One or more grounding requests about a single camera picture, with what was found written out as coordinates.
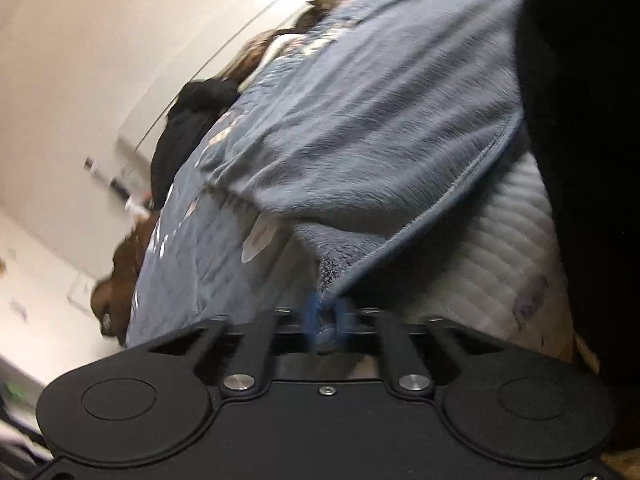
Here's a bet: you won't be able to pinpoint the person's black clothing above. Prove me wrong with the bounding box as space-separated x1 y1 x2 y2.
515 0 640 388

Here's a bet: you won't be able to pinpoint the blue-grey printed quilt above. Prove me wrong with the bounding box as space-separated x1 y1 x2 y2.
125 0 441 348

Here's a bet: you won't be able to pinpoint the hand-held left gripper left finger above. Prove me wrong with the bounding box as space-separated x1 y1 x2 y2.
145 300 323 397

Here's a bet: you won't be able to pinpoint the grey fleece garment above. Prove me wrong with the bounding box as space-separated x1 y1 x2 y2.
202 0 546 356

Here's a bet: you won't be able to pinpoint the brown fuzzy blanket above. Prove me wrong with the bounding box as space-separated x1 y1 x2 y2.
90 210 162 347

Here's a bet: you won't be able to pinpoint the white headboard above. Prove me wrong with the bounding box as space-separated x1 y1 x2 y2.
117 0 351 151

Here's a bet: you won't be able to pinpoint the brown folded blankets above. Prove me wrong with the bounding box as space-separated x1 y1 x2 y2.
220 0 346 96

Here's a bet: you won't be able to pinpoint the black jacket pile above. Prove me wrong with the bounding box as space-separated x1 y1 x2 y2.
150 77 242 211

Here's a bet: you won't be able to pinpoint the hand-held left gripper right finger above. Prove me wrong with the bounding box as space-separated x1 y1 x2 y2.
334 300 506 399

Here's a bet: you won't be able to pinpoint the white spray bottle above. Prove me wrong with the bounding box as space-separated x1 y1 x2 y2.
124 197 157 220

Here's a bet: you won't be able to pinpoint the white quilted mattress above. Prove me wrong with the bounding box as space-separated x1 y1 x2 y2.
277 150 578 363

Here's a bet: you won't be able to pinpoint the white wardrobe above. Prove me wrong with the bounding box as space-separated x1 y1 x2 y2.
0 205 103 393

